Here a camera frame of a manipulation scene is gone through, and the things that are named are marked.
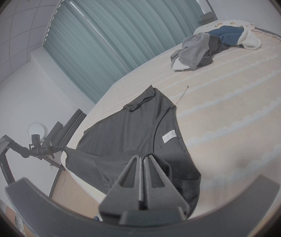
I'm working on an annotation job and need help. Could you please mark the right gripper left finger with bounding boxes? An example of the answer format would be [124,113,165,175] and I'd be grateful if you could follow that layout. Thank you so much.
[98,155,141,225]

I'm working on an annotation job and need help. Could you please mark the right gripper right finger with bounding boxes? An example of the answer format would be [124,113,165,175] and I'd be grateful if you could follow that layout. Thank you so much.
[144,155,190,221]

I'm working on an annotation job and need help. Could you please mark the black T-shirt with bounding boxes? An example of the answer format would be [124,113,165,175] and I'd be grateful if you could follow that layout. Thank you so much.
[62,84,202,219]

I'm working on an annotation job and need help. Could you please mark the bed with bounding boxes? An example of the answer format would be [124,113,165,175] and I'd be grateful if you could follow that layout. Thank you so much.
[49,0,281,223]

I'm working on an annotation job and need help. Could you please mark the pile of clothes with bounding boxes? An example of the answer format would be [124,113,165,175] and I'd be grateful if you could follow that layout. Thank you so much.
[170,25,262,71]

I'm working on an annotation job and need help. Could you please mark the black chest of drawers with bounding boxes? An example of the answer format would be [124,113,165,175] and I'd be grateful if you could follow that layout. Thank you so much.
[43,109,87,171]

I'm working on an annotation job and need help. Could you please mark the round white mirror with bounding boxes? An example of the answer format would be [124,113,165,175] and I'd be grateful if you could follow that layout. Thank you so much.
[27,122,47,143]

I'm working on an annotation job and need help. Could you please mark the blue-green curtain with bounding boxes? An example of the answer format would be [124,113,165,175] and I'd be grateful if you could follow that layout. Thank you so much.
[66,0,201,59]
[43,0,131,104]

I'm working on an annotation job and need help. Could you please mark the grey bedside table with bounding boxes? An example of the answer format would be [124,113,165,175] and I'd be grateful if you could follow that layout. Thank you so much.
[200,12,215,24]

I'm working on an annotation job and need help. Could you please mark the white printed pillow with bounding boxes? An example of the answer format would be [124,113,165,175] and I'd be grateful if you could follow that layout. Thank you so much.
[193,19,255,35]

